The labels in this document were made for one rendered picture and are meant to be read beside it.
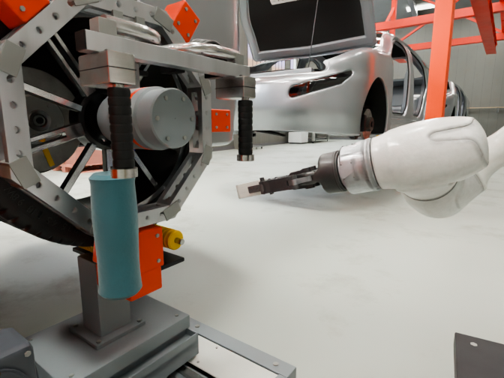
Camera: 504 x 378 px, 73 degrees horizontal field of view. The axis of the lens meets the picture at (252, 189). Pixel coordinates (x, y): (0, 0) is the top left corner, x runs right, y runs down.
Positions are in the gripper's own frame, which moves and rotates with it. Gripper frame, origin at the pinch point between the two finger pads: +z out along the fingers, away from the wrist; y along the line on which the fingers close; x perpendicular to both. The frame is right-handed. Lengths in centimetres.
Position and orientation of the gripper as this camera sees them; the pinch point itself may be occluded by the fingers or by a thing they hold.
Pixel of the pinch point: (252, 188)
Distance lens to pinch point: 72.2
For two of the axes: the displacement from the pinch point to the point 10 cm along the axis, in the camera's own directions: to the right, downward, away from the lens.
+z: -8.2, 1.7, 5.5
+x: 2.2, 9.7, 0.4
